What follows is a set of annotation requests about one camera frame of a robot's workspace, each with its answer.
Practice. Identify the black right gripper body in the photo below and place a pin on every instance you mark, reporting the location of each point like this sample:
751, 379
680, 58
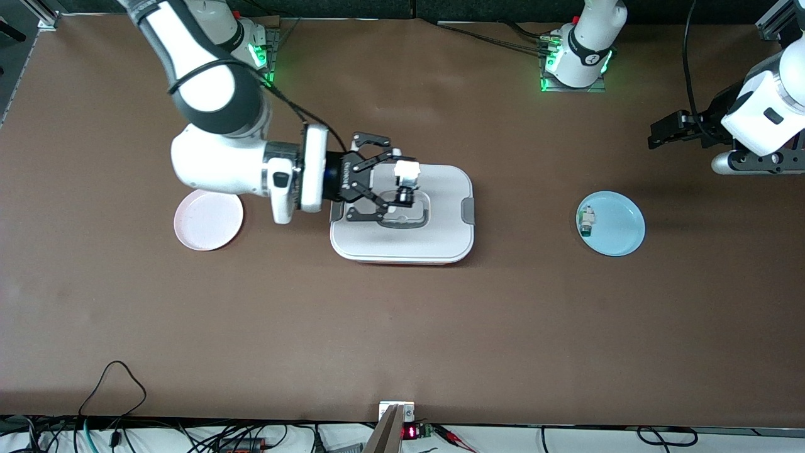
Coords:
345, 177

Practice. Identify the green white push-button switch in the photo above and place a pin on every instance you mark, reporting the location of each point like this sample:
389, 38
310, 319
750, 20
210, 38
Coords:
586, 221

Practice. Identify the white lunch box grey latches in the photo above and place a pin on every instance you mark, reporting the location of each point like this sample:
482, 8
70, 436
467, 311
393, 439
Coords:
440, 239

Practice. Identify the small white box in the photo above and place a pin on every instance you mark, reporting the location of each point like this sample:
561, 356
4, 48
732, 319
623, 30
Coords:
409, 412

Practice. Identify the red digit display module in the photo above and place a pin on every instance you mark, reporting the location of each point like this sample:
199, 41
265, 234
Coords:
410, 432

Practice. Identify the aluminium profile frame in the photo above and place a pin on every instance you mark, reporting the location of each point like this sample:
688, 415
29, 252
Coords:
777, 22
49, 19

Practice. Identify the aluminium camera mount profile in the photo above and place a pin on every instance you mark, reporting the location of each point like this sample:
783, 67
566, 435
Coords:
387, 434

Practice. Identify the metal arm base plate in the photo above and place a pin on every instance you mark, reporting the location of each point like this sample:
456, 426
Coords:
272, 38
597, 88

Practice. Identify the red black clip leads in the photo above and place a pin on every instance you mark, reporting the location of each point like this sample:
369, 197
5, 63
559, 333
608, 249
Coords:
453, 435

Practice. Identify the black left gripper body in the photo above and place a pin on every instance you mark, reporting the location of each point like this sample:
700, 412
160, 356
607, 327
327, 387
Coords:
709, 121

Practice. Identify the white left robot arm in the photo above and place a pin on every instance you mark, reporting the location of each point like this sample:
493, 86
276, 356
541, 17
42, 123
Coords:
767, 107

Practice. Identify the grey felt partition panel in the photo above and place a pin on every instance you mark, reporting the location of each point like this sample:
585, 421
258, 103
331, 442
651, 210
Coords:
478, 7
346, 6

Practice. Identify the pale pink round plate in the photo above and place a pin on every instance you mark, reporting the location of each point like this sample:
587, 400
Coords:
209, 223

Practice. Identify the light blue round plate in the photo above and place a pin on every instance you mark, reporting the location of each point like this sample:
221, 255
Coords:
619, 226

